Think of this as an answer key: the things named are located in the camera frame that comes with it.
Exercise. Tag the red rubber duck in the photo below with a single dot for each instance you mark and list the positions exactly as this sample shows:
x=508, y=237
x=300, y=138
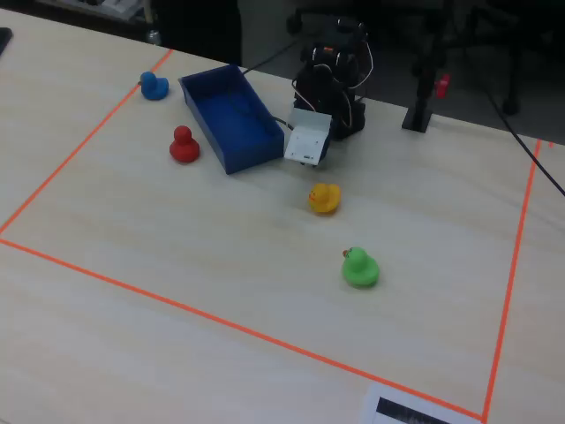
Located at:
x=184, y=148

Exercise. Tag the white paper with black bar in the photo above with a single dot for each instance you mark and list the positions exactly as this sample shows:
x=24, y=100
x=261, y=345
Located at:
x=375, y=406

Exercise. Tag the yellow rubber duck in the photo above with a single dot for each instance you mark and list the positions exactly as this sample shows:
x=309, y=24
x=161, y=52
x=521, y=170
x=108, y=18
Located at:
x=326, y=199

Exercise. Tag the green rubber duck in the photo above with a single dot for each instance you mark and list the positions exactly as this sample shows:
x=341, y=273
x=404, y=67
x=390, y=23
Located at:
x=361, y=270

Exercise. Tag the black clamp stand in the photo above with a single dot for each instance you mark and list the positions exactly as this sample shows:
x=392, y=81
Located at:
x=419, y=112

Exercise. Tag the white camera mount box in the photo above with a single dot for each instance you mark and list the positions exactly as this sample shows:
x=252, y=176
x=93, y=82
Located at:
x=306, y=139

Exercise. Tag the orange tape strip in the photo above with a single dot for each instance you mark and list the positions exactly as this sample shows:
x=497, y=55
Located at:
x=220, y=321
x=79, y=148
x=514, y=265

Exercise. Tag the blue rubber duck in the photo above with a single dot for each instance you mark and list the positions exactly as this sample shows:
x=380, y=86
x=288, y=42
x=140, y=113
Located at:
x=154, y=88

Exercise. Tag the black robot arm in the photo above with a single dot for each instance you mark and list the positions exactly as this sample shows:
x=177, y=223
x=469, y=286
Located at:
x=326, y=84

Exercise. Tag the blue plastic box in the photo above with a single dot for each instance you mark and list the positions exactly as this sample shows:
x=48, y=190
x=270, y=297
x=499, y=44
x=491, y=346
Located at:
x=234, y=119

